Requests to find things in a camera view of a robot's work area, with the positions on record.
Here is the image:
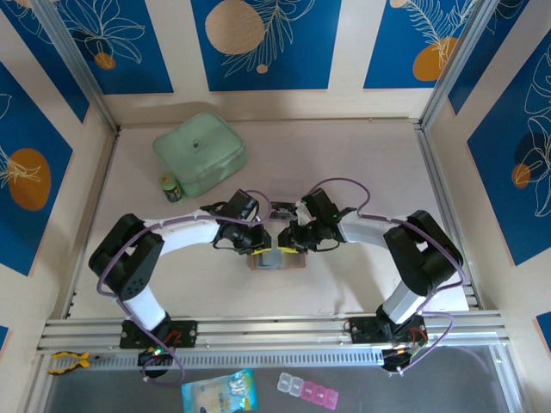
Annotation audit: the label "brown leather card holder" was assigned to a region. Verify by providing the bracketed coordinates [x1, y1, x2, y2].
[251, 251, 307, 272]

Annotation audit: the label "small green-lidded jar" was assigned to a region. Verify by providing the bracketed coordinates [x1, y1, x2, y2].
[158, 172, 183, 203]

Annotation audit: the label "green translucent zip pouch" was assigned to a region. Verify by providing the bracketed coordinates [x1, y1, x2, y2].
[152, 112, 249, 199]

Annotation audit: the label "white pink pill organizer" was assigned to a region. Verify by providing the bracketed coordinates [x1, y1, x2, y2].
[276, 372, 340, 408]

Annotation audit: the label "blue snack packet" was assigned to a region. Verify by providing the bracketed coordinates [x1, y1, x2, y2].
[180, 368, 259, 413]

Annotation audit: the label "black controller board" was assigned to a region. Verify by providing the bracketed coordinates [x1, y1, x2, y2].
[381, 345, 428, 373]
[136, 347, 174, 367]

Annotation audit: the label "grey metal sheet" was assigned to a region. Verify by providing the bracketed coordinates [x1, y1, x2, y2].
[40, 343, 524, 413]

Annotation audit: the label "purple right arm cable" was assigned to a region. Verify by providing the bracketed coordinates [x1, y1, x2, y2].
[305, 178, 468, 375]

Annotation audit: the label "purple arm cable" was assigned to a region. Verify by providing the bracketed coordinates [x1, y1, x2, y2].
[305, 178, 468, 375]
[96, 188, 272, 387]

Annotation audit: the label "aluminium mounting rail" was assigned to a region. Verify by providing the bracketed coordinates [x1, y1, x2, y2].
[36, 311, 511, 356]

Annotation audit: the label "slotted grey cable duct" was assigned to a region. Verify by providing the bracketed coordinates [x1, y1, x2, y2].
[92, 348, 384, 367]

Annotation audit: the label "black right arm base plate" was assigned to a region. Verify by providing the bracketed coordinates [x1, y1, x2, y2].
[349, 316, 428, 345]

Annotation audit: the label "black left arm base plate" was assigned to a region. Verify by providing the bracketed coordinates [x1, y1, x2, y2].
[119, 318, 199, 349]

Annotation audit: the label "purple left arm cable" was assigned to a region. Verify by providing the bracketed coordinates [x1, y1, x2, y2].
[96, 188, 272, 387]

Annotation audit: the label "aluminium side rail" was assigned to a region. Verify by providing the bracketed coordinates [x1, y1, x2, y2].
[63, 126, 124, 320]
[413, 122, 481, 311]

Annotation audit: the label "yellow-handled pliers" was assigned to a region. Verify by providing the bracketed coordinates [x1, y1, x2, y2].
[46, 350, 112, 376]

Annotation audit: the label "aluminium corner post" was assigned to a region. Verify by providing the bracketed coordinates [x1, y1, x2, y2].
[418, 0, 508, 130]
[30, 0, 121, 134]

